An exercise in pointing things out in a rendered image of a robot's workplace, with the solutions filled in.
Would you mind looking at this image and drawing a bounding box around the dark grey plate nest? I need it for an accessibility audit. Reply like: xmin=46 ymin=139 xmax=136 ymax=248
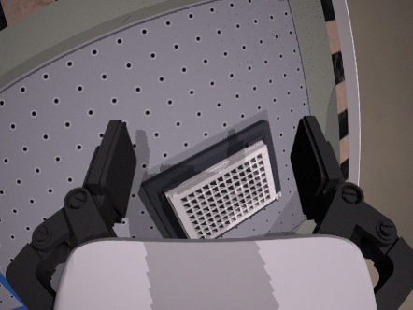
xmin=141 ymin=120 xmax=282 ymax=239

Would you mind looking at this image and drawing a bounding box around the grey perforated base plate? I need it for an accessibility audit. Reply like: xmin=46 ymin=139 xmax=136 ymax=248
xmin=0 ymin=0 xmax=312 ymax=277

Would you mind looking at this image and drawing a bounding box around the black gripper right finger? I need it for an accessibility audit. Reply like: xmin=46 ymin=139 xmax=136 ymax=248
xmin=291 ymin=116 xmax=413 ymax=310

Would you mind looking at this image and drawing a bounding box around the blue tape outline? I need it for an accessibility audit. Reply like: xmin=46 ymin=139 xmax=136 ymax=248
xmin=0 ymin=273 xmax=28 ymax=310

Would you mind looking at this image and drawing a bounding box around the white well plate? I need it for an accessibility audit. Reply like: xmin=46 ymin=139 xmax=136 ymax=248
xmin=164 ymin=140 xmax=276 ymax=239

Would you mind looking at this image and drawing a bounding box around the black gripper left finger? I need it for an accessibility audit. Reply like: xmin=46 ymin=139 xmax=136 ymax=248
xmin=6 ymin=120 xmax=136 ymax=310

